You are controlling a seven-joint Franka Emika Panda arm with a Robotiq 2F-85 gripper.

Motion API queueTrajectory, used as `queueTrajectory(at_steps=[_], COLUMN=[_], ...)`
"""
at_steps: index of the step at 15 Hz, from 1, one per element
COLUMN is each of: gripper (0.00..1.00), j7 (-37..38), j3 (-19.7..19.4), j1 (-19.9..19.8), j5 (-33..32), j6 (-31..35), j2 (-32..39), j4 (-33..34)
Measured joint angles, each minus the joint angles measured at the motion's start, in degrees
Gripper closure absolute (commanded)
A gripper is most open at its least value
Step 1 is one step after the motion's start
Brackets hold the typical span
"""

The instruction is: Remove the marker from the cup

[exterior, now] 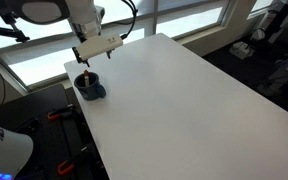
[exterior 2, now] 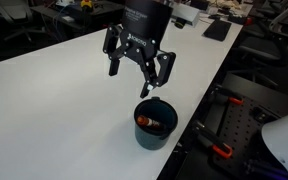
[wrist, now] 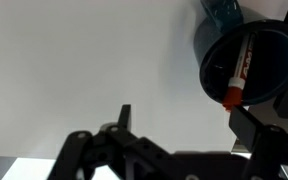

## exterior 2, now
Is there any black office chair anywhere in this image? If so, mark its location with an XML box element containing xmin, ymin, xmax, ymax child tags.
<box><xmin>237</xmin><ymin>0</ymin><xmax>288</xmax><ymax>88</ymax></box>

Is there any orange-handled black clamp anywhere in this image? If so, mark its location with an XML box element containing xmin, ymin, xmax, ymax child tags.
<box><xmin>210</xmin><ymin>83</ymin><xmax>244</xmax><ymax>106</ymax></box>
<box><xmin>192</xmin><ymin>120</ymin><xmax>234</xmax><ymax>160</ymax></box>

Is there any yellow and red button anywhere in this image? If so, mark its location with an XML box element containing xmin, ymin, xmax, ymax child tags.
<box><xmin>80</xmin><ymin>0</ymin><xmax>94</xmax><ymax>10</ymax></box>

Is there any black flat pad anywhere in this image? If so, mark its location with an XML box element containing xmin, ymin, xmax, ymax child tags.
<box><xmin>202</xmin><ymin>19</ymin><xmax>233</xmax><ymax>42</ymax></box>

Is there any small black round object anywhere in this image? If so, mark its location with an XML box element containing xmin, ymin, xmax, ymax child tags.
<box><xmin>174</xmin><ymin>18</ymin><xmax>187</xmax><ymax>30</ymax></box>

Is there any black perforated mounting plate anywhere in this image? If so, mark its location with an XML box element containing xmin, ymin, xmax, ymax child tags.
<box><xmin>175</xmin><ymin>73</ymin><xmax>288</xmax><ymax>180</ymax></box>

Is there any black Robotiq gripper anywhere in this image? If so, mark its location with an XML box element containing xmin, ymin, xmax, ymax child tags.
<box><xmin>102</xmin><ymin>0</ymin><xmax>177</xmax><ymax>100</ymax></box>

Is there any grey metal box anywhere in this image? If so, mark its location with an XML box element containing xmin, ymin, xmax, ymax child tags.
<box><xmin>170</xmin><ymin>2</ymin><xmax>201</xmax><ymax>27</ymax></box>

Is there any dark blue cup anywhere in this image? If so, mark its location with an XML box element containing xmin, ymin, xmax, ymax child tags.
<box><xmin>133</xmin><ymin>96</ymin><xmax>179</xmax><ymax>152</ymax></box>

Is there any dark desk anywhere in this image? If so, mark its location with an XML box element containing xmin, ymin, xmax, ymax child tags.
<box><xmin>30</xmin><ymin>0</ymin><xmax>126</xmax><ymax>33</ymax></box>

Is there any grey office chair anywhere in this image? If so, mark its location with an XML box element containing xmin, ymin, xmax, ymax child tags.
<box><xmin>0</xmin><ymin>0</ymin><xmax>47</xmax><ymax>43</ymax></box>

